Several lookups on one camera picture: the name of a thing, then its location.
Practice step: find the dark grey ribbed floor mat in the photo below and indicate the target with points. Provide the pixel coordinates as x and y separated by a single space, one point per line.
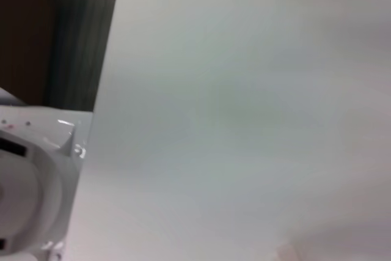
79 38

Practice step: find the white robot torso base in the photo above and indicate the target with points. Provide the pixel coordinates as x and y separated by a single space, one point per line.
30 181

